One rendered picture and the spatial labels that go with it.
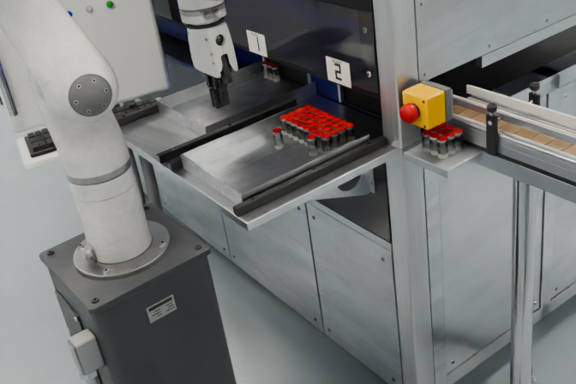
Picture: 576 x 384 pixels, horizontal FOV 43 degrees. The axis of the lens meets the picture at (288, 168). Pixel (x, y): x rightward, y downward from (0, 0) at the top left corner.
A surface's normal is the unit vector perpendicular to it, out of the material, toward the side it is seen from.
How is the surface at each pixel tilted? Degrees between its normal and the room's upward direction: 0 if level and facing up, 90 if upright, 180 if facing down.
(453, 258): 90
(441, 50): 90
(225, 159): 0
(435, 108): 90
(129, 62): 90
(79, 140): 30
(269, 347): 0
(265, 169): 0
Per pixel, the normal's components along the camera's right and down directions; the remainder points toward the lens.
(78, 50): 0.46, -0.21
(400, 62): 0.58, 0.32
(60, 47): 0.31, -0.05
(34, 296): -0.14, -0.87
